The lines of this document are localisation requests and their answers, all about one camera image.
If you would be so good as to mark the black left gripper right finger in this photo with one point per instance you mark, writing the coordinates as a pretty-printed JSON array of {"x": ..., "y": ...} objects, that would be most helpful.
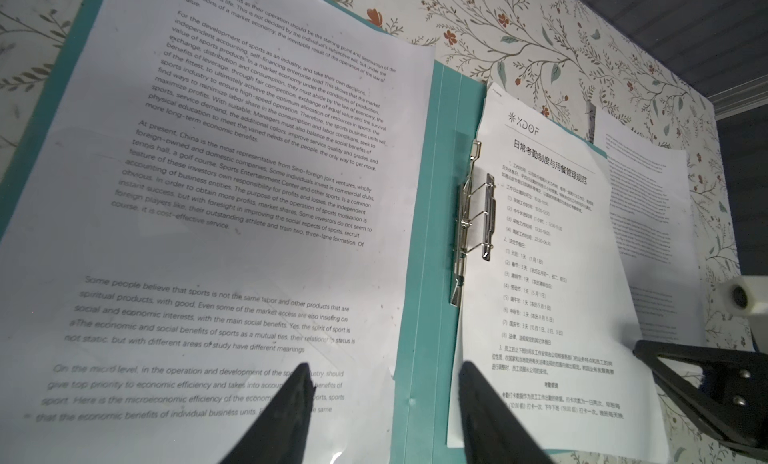
[{"x": 491, "y": 433}]

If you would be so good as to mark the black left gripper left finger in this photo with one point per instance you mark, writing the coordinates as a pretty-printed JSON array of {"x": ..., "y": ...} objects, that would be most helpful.
[{"x": 279, "y": 434}]

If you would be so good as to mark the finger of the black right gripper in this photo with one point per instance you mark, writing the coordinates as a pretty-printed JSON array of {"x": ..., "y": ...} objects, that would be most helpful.
[{"x": 730, "y": 403}]

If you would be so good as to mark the teal file folder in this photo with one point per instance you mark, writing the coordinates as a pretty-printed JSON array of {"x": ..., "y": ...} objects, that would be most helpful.
[{"x": 429, "y": 284}]

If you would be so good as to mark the white sheet with XDOF header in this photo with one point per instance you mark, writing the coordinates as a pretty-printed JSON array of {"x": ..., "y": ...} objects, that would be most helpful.
[{"x": 548, "y": 317}]

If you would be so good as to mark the silver metal folder clip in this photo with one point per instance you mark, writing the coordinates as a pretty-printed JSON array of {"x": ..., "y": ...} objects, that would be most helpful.
[{"x": 475, "y": 222}]

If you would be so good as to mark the white paper sheet underneath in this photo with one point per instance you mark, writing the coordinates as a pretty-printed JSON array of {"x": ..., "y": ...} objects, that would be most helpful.
[{"x": 651, "y": 214}]

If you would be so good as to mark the printed white paper sheet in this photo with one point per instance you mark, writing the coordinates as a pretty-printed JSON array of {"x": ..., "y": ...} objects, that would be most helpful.
[{"x": 210, "y": 224}]

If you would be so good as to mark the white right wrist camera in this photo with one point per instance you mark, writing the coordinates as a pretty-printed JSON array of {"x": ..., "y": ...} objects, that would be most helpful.
[{"x": 744, "y": 296}]

